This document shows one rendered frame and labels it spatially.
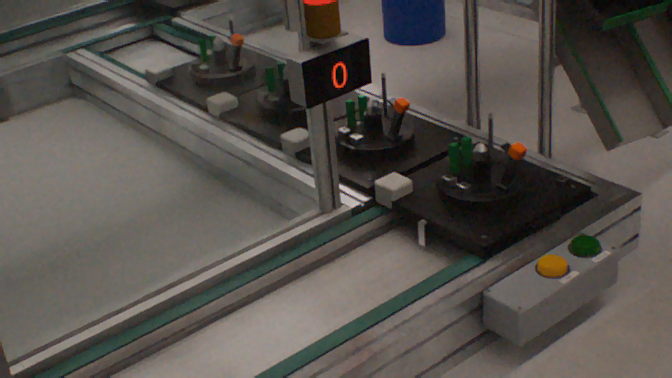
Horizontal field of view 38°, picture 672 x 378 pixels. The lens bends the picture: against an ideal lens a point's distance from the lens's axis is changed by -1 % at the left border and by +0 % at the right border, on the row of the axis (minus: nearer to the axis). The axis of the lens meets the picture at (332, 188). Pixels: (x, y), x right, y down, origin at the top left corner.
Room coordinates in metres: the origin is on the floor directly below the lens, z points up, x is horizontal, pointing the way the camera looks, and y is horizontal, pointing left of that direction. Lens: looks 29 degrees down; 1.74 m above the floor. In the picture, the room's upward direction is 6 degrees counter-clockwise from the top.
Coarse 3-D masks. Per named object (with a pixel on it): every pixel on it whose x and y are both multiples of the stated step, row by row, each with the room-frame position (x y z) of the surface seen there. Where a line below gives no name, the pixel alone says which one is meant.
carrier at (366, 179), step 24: (384, 72) 1.60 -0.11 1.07; (360, 96) 1.59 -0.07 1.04; (384, 96) 1.60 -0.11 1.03; (360, 120) 1.59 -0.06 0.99; (384, 120) 1.59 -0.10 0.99; (408, 120) 1.62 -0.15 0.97; (336, 144) 1.53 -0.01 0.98; (360, 144) 1.50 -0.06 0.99; (384, 144) 1.49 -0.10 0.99; (408, 144) 1.50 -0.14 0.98; (432, 144) 1.51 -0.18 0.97; (360, 168) 1.45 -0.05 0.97; (384, 168) 1.44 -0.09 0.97; (408, 168) 1.43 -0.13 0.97
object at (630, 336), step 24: (624, 312) 1.13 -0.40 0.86; (648, 312) 1.13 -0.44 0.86; (600, 336) 1.09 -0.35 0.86; (624, 336) 1.08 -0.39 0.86; (648, 336) 1.08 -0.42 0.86; (552, 360) 1.05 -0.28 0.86; (576, 360) 1.04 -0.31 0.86; (600, 360) 1.04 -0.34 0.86; (624, 360) 1.03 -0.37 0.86; (648, 360) 1.02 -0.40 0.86
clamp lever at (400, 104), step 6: (390, 102) 1.50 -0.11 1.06; (396, 102) 1.48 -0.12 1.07; (402, 102) 1.48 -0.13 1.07; (408, 102) 1.48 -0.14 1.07; (396, 108) 1.48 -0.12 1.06; (402, 108) 1.47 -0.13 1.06; (408, 108) 1.48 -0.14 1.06; (396, 114) 1.49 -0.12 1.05; (402, 114) 1.49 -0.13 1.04; (396, 120) 1.49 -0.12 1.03; (402, 120) 1.49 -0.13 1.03; (390, 126) 1.50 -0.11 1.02; (396, 126) 1.49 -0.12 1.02; (390, 132) 1.50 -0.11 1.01; (396, 132) 1.50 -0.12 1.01
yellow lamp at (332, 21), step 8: (336, 0) 1.31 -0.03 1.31; (304, 8) 1.32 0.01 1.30; (312, 8) 1.30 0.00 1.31; (320, 8) 1.30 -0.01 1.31; (328, 8) 1.30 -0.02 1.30; (336, 8) 1.31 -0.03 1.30; (304, 16) 1.32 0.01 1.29; (312, 16) 1.30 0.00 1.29; (320, 16) 1.30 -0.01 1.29; (328, 16) 1.30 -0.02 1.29; (336, 16) 1.31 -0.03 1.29; (312, 24) 1.30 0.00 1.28; (320, 24) 1.30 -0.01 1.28; (328, 24) 1.30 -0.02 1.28; (336, 24) 1.31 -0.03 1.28; (312, 32) 1.31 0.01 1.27; (320, 32) 1.30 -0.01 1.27; (328, 32) 1.30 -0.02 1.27; (336, 32) 1.31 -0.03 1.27
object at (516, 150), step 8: (504, 144) 1.30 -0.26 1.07; (512, 144) 1.28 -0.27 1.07; (520, 144) 1.28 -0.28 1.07; (512, 152) 1.28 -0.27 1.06; (520, 152) 1.27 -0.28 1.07; (512, 160) 1.28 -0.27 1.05; (512, 168) 1.28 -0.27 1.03; (504, 176) 1.29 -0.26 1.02; (512, 176) 1.29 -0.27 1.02; (504, 184) 1.29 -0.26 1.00
